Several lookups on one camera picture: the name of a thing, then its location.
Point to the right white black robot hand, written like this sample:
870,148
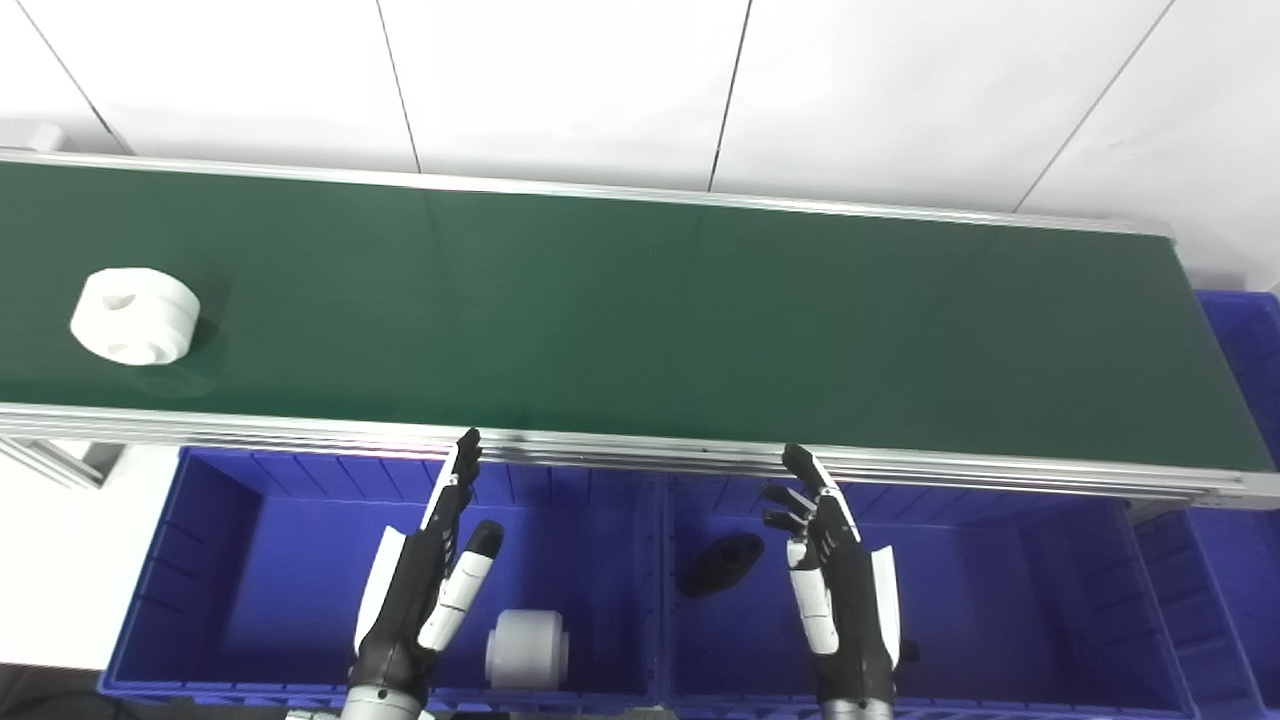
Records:
845,600

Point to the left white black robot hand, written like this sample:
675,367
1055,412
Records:
405,600

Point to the white cylindrical plastic part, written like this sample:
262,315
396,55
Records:
525,650
135,315

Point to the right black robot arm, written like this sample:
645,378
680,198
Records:
856,710

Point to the blue plastic bin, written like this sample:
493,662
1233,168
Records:
290,580
1000,600
1240,560

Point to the black oval flange part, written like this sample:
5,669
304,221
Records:
720,565

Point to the green conveyor belt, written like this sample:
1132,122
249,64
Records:
650,455
640,320

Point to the aluminium conveyor support leg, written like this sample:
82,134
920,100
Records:
60,460

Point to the grey conveyor end box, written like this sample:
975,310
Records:
35,137

